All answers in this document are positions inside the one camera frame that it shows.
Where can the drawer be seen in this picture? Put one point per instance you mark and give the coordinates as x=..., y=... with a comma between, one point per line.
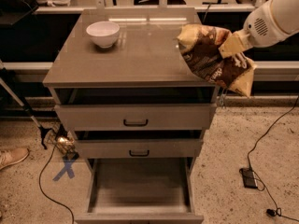
x=162, y=108
x=138, y=144
x=140, y=191

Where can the bottom drawer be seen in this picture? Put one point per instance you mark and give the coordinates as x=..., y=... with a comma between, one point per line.
x=140, y=191

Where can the tan shoe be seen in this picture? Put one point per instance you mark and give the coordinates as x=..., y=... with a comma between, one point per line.
x=12, y=156

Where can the white ceramic bowl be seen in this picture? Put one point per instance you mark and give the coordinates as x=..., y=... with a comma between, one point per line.
x=104, y=34

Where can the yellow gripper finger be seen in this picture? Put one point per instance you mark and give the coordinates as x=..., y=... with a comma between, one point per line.
x=237, y=42

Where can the middle drawer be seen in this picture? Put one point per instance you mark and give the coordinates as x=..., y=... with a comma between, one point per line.
x=138, y=144

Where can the blue tape cross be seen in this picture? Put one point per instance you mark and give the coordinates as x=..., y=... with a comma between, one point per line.
x=67, y=169

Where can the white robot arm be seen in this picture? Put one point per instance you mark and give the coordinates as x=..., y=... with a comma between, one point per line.
x=284, y=13

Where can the wire basket with object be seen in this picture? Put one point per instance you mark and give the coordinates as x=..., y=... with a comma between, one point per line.
x=60, y=138

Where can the black power adapter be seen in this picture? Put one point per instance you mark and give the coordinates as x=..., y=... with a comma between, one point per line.
x=248, y=178

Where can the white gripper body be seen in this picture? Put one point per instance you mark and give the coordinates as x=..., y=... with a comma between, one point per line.
x=257, y=29

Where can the grey drawer cabinet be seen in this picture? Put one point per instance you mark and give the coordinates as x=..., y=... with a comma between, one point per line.
x=146, y=55

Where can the top drawer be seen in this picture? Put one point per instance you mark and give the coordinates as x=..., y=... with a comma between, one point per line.
x=162, y=108

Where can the grabber stick tool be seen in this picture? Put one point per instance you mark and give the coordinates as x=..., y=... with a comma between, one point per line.
x=28, y=110

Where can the brown chip bag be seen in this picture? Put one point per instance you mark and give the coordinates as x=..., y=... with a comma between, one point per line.
x=199, y=46

